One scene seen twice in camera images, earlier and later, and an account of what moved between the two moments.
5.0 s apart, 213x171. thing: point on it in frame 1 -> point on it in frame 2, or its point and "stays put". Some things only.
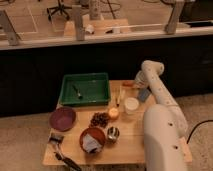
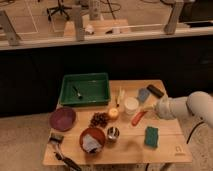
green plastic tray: [85, 89] stays put
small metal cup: [113, 133] stays put
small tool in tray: [80, 97] stays put
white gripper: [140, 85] -> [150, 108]
